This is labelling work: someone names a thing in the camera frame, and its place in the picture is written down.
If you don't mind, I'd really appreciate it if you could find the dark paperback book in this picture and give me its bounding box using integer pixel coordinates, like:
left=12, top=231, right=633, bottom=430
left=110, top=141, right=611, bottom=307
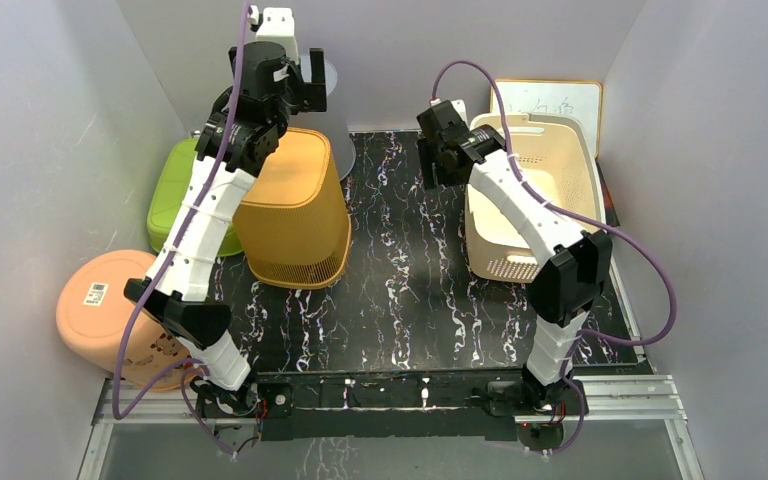
left=596, top=161, right=620, bottom=227

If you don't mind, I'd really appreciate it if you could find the yellow slatted plastic basket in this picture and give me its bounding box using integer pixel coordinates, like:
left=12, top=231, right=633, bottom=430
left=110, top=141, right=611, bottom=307
left=233, top=127, right=351, bottom=290

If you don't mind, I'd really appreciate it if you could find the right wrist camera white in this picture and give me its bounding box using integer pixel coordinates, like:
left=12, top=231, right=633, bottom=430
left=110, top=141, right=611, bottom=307
left=429, top=98, right=469, bottom=124

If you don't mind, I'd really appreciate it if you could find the green plastic tub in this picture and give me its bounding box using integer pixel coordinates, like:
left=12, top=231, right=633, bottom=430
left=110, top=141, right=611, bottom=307
left=145, top=137, right=246, bottom=258

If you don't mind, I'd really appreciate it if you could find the cream perforated laundry basket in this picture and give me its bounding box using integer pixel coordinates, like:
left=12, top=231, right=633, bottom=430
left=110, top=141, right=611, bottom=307
left=464, top=113, right=606, bottom=283

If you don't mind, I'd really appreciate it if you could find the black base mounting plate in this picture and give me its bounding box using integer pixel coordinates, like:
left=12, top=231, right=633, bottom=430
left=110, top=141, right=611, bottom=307
left=189, top=367, right=590, bottom=449

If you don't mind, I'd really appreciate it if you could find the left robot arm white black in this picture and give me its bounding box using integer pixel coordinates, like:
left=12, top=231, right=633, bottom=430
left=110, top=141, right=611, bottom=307
left=124, top=41, right=327, bottom=416

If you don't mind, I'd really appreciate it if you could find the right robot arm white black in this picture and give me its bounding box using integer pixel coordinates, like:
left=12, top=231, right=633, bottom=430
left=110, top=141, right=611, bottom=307
left=417, top=99, right=612, bottom=414

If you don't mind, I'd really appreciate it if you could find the yellow framed whiteboard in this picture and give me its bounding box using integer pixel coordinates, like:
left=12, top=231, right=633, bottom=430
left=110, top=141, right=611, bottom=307
left=496, top=79, right=603, bottom=158

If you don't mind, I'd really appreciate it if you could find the grey plastic bucket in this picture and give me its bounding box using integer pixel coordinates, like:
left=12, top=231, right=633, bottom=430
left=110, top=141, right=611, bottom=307
left=290, top=59, right=356, bottom=181

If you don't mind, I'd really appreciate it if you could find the orange plastic bucket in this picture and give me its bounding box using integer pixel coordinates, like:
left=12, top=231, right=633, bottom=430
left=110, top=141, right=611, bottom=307
left=56, top=250, right=189, bottom=387

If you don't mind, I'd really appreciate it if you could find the aluminium frame rail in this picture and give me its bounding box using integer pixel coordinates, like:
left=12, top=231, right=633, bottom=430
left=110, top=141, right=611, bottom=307
left=77, top=375, right=704, bottom=479

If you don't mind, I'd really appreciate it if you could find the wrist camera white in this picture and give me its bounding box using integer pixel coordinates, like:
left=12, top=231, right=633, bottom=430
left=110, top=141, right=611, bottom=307
left=248, top=6, right=299, bottom=62
left=429, top=98, right=469, bottom=124

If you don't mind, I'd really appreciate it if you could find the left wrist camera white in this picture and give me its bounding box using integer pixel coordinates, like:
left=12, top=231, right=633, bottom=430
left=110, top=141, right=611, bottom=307
left=248, top=6, right=299, bottom=62

